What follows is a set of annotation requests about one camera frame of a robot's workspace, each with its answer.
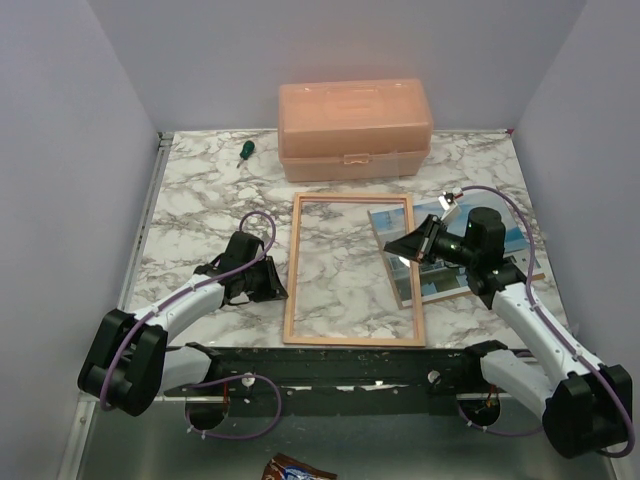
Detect brown snack wrapper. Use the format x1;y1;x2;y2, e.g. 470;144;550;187
261;453;338;480

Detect green handled screwdriver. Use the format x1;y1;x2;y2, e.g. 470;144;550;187
237;140;255;168

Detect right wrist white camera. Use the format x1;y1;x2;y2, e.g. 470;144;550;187
438;187;464;225

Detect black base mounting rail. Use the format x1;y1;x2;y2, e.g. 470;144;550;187
167;347;494;417

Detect building photo print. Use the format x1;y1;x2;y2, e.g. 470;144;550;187
368;191;529;309

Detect pink wooden picture frame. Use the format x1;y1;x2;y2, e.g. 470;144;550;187
283;192;426;348

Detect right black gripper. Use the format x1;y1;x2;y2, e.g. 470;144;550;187
385;214;479;268

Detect aluminium extrusion rail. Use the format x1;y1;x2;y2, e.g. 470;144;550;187
57;132;175;479

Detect orange translucent plastic toolbox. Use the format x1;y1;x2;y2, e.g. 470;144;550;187
278;79;434;183

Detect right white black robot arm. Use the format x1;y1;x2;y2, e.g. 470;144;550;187
384;207;636;459

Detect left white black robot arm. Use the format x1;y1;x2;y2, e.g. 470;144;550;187
77;231;288;416

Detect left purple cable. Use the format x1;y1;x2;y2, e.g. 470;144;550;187
99;211;284;442

